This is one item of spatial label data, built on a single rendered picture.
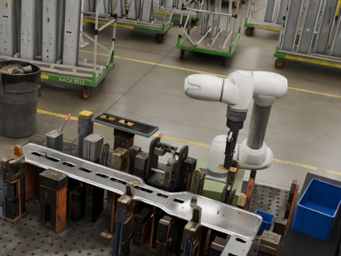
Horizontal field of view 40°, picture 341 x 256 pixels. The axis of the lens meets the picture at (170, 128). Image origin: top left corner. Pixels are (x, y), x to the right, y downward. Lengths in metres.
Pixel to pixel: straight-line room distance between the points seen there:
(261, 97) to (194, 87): 0.66
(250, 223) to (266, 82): 0.74
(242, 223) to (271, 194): 0.93
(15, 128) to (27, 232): 2.64
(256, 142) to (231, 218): 0.72
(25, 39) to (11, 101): 1.90
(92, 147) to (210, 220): 0.79
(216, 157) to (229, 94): 1.03
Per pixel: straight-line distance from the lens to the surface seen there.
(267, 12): 11.76
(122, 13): 10.24
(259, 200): 3.07
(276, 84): 2.54
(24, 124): 5.12
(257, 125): 2.75
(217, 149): 2.94
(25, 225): 2.65
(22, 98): 4.98
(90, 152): 2.63
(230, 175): 2.35
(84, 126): 2.82
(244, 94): 1.98
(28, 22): 6.69
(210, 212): 2.29
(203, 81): 1.98
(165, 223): 2.19
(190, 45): 8.46
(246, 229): 2.23
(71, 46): 6.51
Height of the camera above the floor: 2.24
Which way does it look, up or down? 23 degrees down
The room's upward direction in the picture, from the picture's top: 7 degrees clockwise
